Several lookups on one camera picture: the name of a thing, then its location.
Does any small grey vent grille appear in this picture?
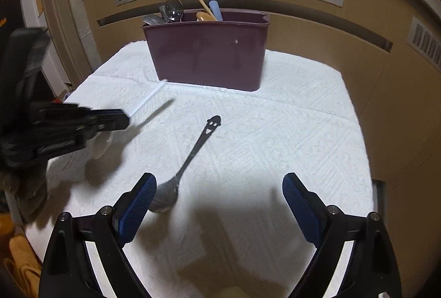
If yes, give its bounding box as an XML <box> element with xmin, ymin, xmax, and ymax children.
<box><xmin>407</xmin><ymin>17</ymin><xmax>441</xmax><ymax>71</ymax></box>

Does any steel spoon loop handle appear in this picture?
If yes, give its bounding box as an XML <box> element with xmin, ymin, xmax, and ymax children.
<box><xmin>165</xmin><ymin>0</ymin><xmax>184</xmax><ymax>22</ymax></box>

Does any white plastic spoon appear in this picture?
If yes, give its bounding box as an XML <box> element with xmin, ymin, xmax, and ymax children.
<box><xmin>91</xmin><ymin>79</ymin><xmax>167</xmax><ymax>160</ymax></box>

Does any wooden chopstick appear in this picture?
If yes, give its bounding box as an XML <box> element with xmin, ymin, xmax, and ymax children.
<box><xmin>198</xmin><ymin>0</ymin><xmax>217</xmax><ymax>21</ymax></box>

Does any gloved left hand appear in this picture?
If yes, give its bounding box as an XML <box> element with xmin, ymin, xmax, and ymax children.
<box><xmin>1</xmin><ymin>157</ymin><xmax>48</xmax><ymax>223</ymax></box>

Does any wooden spoon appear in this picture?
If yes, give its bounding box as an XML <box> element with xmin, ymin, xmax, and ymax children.
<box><xmin>196</xmin><ymin>12</ymin><xmax>216</xmax><ymax>22</ymax></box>

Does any blue plastic spoon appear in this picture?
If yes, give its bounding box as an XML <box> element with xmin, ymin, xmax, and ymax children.
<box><xmin>209</xmin><ymin>0</ymin><xmax>223</xmax><ymax>22</ymax></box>

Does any small metal spatula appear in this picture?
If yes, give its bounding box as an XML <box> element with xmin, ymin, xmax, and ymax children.
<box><xmin>142</xmin><ymin>14</ymin><xmax>167</xmax><ymax>25</ymax></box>

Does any small steel smiley spoon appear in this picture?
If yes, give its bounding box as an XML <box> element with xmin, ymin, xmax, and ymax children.
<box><xmin>149</xmin><ymin>115</ymin><xmax>221</xmax><ymax>214</ymax></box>

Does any steel spoon black handle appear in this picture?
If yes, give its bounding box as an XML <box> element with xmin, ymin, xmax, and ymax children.
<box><xmin>159</xmin><ymin>5</ymin><xmax>170</xmax><ymax>22</ymax></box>

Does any white textured table cloth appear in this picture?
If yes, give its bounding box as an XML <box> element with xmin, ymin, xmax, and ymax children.
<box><xmin>26</xmin><ymin>41</ymin><xmax>373</xmax><ymax>297</ymax></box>

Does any purple plastic utensil holder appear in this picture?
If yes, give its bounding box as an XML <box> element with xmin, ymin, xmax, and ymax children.
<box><xmin>143</xmin><ymin>9</ymin><xmax>270</xmax><ymax>92</ymax></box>

